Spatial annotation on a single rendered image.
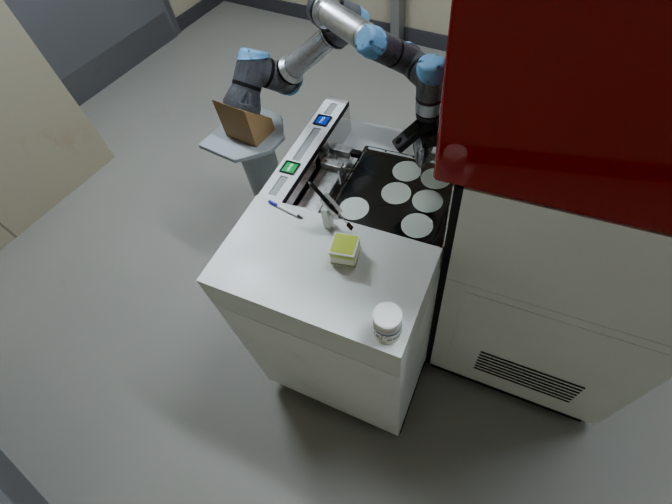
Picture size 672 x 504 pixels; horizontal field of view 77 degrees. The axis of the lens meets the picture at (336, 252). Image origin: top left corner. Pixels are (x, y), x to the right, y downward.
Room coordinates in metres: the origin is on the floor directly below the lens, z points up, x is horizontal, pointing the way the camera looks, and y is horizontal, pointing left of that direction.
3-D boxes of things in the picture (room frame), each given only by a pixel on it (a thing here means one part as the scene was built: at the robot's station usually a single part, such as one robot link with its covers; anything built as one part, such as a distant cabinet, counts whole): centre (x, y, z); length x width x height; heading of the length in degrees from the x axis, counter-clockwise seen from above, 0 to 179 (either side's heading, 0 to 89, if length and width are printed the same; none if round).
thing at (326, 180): (1.08, -0.01, 0.87); 0.36 x 0.08 x 0.03; 146
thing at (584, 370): (0.80, -0.81, 0.41); 0.82 x 0.70 x 0.82; 146
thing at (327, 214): (0.81, -0.01, 1.03); 0.06 x 0.04 x 0.13; 56
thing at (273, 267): (0.68, 0.06, 0.89); 0.62 x 0.35 x 0.14; 56
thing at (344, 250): (0.69, -0.03, 1.00); 0.07 x 0.07 x 0.07; 65
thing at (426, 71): (0.98, -0.33, 1.29); 0.09 x 0.08 x 0.11; 14
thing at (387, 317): (0.44, -0.09, 1.01); 0.07 x 0.07 x 0.10
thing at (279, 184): (1.21, 0.03, 0.89); 0.55 x 0.09 x 0.14; 146
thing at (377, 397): (0.94, -0.10, 0.41); 0.96 x 0.64 x 0.82; 146
